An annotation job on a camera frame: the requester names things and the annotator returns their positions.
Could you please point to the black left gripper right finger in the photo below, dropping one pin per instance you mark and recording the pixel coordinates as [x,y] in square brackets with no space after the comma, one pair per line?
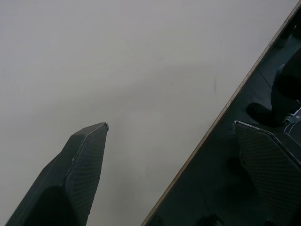
[268,160]

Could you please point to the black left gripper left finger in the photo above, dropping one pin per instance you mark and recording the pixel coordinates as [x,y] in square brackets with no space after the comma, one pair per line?
[70,174]

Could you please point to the black robot leg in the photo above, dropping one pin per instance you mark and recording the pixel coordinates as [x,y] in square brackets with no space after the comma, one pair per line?
[288,94]

